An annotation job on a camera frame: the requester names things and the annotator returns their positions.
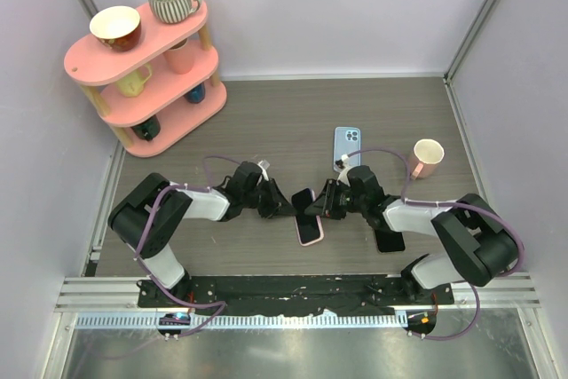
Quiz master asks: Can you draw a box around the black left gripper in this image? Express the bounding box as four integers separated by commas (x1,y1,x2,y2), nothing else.
242,178,297,220

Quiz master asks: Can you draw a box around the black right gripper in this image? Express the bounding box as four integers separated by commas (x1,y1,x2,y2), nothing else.
304,178,367,220

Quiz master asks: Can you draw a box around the light blue phone case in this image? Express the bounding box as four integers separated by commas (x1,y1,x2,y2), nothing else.
333,126,361,173

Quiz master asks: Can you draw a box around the black phone gold edge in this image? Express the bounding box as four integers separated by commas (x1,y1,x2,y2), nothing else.
374,228,406,253

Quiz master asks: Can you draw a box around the pink phone case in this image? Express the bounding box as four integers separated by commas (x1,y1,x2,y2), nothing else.
295,215,324,247

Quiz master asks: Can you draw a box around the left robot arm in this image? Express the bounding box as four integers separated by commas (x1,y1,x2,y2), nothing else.
107,162,296,307

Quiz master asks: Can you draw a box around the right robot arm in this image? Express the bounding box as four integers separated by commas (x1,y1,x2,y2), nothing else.
303,166,524,304

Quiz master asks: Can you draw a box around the pink mug on table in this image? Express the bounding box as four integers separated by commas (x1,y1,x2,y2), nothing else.
407,138,445,180

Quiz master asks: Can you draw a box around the blue cup on shelf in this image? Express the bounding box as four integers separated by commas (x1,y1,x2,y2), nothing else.
184,83,206,104

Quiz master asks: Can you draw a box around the black cup on shelf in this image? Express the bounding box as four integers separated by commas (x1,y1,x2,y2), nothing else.
131,115,161,141

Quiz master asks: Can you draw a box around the pink three-tier shelf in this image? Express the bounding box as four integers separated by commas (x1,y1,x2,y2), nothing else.
64,4,227,158

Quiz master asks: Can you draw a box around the pink cup on shelf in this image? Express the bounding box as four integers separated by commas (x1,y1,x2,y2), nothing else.
163,39,194,75

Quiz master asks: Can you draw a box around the yellow mug on shelf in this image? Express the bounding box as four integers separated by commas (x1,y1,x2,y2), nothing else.
115,63,153,98

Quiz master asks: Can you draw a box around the grey striped mug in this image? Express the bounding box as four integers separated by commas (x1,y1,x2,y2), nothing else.
148,0,201,24

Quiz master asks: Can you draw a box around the red white bowl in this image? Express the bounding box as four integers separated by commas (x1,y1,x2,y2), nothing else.
89,5,142,52

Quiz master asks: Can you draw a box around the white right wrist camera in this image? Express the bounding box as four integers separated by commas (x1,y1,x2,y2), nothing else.
335,154,351,185

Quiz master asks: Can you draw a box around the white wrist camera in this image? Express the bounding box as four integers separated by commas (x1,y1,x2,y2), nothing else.
256,159,270,181
335,154,351,185

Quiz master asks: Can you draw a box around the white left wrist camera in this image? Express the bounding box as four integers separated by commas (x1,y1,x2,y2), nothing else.
256,159,270,181

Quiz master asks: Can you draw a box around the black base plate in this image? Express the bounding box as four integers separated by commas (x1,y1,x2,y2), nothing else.
137,272,456,317

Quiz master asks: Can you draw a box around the white slotted cable duct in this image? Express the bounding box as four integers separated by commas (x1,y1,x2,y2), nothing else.
75,310,407,330

